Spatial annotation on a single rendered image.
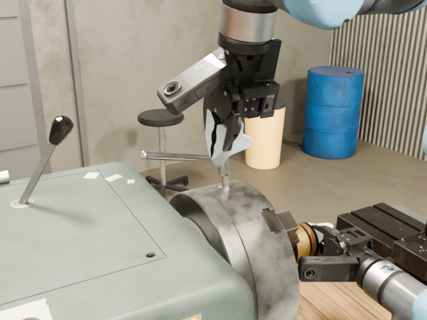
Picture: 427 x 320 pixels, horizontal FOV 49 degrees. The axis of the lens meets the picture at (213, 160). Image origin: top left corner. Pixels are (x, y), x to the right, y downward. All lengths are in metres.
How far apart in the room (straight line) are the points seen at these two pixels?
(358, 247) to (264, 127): 3.09
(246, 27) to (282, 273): 0.42
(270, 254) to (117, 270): 0.29
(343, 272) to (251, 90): 0.44
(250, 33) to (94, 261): 0.36
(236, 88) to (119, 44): 3.20
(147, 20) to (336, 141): 1.99
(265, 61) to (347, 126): 3.79
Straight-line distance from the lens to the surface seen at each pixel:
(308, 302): 1.18
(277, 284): 0.82
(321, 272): 0.94
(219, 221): 0.79
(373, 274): 0.92
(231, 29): 0.62
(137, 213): 0.76
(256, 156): 4.13
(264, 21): 0.62
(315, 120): 4.43
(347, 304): 1.20
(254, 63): 0.67
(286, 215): 0.87
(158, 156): 0.70
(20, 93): 3.58
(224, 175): 0.88
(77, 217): 0.77
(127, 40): 3.84
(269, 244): 0.81
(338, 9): 0.52
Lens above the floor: 1.61
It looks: 22 degrees down
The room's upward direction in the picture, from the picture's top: straight up
